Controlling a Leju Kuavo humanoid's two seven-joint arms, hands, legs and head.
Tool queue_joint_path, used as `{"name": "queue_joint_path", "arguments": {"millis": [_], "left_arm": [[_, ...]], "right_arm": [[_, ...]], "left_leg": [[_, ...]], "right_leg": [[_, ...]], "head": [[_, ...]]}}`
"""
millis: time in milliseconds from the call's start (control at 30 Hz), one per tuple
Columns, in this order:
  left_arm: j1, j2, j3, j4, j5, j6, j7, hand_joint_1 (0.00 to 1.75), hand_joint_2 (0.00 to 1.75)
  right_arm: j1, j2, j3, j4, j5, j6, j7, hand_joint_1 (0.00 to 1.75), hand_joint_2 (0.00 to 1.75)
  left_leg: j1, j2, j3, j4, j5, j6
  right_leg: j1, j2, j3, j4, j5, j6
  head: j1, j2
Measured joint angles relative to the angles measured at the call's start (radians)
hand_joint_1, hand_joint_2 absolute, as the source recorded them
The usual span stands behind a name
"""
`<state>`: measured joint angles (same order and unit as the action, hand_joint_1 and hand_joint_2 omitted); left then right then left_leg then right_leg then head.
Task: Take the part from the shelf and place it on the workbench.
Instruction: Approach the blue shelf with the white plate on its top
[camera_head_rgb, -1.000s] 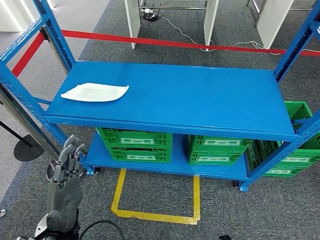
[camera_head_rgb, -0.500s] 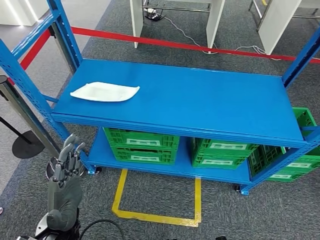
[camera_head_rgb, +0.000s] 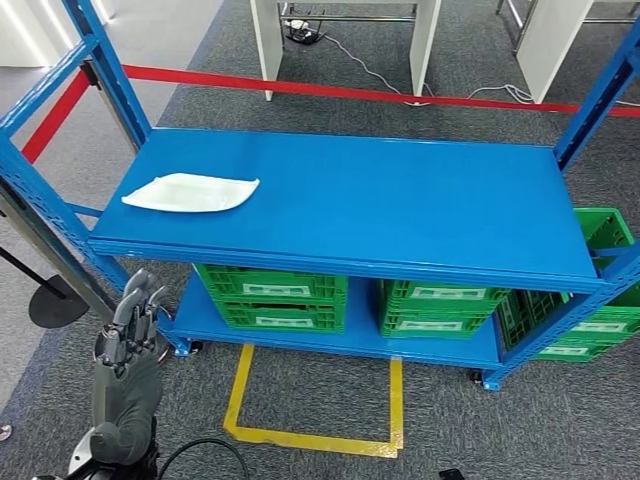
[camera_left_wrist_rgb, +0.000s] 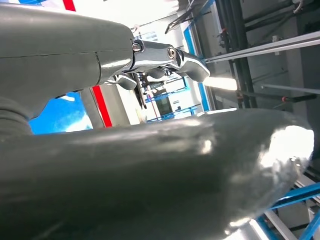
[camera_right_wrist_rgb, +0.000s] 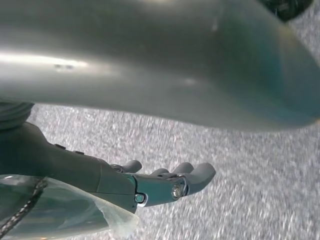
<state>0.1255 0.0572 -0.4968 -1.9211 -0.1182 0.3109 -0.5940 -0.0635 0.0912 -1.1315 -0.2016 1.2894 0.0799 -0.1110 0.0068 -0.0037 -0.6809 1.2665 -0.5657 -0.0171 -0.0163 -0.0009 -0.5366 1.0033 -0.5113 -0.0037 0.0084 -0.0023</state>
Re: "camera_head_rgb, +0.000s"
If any large blue metal shelf rack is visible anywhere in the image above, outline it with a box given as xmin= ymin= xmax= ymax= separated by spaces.
xmin=0 ymin=0 xmax=640 ymax=392

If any yellow floor marking tape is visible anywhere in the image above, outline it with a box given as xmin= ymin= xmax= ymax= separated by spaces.
xmin=223 ymin=343 xmax=405 ymax=460

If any white power strip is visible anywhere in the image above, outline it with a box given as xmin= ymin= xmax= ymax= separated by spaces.
xmin=284 ymin=18 xmax=325 ymax=46

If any white cable on floor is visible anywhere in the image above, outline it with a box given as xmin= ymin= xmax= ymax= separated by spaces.
xmin=322 ymin=33 xmax=536 ymax=109

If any white desk panel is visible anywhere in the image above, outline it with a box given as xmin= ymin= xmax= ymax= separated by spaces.
xmin=494 ymin=0 xmax=595 ymax=105

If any green plastic crate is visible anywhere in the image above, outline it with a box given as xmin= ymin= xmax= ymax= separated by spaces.
xmin=193 ymin=263 xmax=349 ymax=335
xmin=494 ymin=207 xmax=640 ymax=364
xmin=377 ymin=279 xmax=511 ymax=340

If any short red barrier belt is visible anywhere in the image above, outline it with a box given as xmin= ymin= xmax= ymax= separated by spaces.
xmin=20 ymin=71 xmax=92 ymax=166

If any long red barrier belt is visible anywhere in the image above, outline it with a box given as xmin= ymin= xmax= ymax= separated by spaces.
xmin=122 ymin=64 xmax=640 ymax=119

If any black cable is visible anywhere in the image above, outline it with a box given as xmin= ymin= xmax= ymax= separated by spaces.
xmin=157 ymin=437 xmax=251 ymax=480

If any silver stanchion holding belts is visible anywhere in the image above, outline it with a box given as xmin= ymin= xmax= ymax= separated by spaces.
xmin=79 ymin=59 xmax=138 ymax=152

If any white curved plastic part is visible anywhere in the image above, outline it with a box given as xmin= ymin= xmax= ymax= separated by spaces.
xmin=121 ymin=172 xmax=261 ymax=215

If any white desk with metal bar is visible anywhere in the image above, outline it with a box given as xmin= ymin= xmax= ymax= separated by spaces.
xmin=250 ymin=0 xmax=444 ymax=103

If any grey slanted metal pole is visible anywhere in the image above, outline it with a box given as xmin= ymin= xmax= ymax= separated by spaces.
xmin=0 ymin=187 xmax=117 ymax=323

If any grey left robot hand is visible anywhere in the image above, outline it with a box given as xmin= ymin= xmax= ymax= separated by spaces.
xmin=90 ymin=268 xmax=170 ymax=467

